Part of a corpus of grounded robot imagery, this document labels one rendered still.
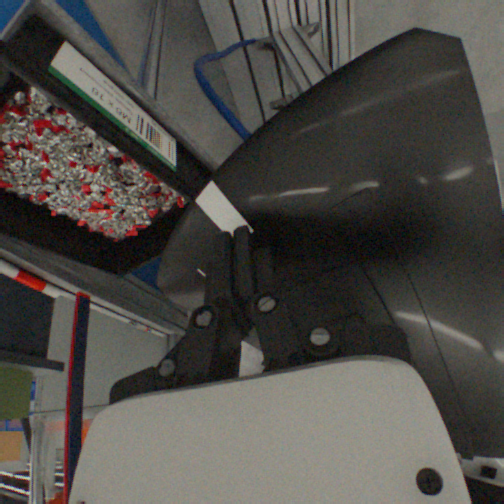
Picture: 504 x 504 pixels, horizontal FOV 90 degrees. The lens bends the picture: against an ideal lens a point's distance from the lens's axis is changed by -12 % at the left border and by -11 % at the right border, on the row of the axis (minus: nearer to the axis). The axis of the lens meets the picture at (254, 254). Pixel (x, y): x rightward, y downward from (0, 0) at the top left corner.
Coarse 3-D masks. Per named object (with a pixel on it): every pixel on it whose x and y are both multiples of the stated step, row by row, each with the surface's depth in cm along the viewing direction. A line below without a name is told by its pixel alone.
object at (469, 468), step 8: (456, 456) 18; (464, 464) 18; (472, 464) 17; (480, 464) 16; (488, 464) 15; (496, 464) 15; (464, 472) 19; (472, 472) 18; (480, 480) 17; (488, 480) 17; (496, 480) 16
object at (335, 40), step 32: (224, 0) 70; (256, 0) 72; (288, 0) 73; (320, 0) 73; (352, 0) 74; (224, 32) 78; (256, 32) 80; (320, 32) 83; (352, 32) 83; (224, 64) 87; (256, 64) 89; (256, 128) 111
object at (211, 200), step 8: (208, 184) 14; (208, 192) 14; (216, 192) 14; (200, 200) 15; (208, 200) 14; (216, 200) 14; (224, 200) 14; (208, 208) 15; (216, 208) 14; (224, 208) 14; (232, 208) 14; (216, 216) 15; (224, 216) 14; (232, 216) 14; (240, 216) 14; (224, 224) 15; (232, 224) 14; (240, 224) 14; (232, 232) 15
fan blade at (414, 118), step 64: (384, 64) 9; (448, 64) 8; (320, 128) 10; (384, 128) 9; (448, 128) 8; (256, 192) 13; (320, 192) 11; (384, 192) 10; (448, 192) 9; (192, 256) 18; (320, 256) 13; (384, 256) 11; (448, 256) 10; (320, 320) 15; (384, 320) 13; (448, 320) 11; (448, 384) 13
